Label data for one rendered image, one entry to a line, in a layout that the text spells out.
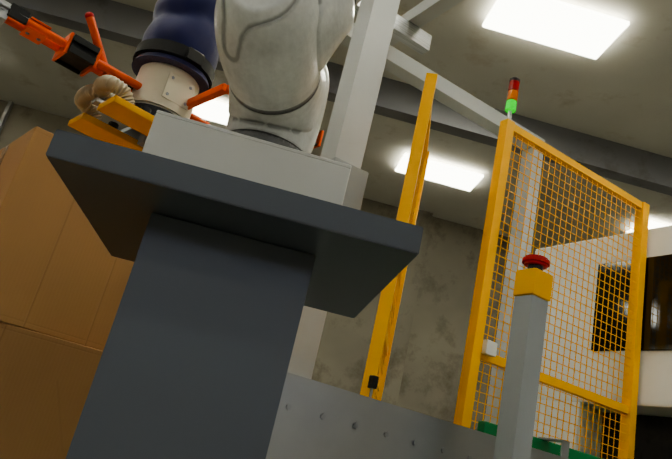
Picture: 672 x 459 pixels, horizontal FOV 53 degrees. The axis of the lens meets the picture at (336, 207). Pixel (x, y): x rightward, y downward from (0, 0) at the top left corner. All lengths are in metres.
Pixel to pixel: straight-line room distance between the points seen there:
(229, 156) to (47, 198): 0.62
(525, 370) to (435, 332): 9.70
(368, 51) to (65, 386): 2.53
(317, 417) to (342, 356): 9.44
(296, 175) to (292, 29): 0.21
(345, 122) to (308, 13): 2.38
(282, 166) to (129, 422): 0.41
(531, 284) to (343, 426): 0.58
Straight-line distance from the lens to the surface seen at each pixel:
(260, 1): 0.95
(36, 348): 1.50
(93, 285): 1.54
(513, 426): 1.69
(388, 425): 1.66
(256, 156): 1.00
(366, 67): 3.53
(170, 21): 1.94
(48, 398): 1.50
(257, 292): 0.97
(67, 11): 8.57
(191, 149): 1.00
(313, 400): 1.54
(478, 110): 5.24
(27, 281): 1.50
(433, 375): 11.28
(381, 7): 3.75
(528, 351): 1.72
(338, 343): 11.00
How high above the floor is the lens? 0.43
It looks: 21 degrees up
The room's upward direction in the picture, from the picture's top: 14 degrees clockwise
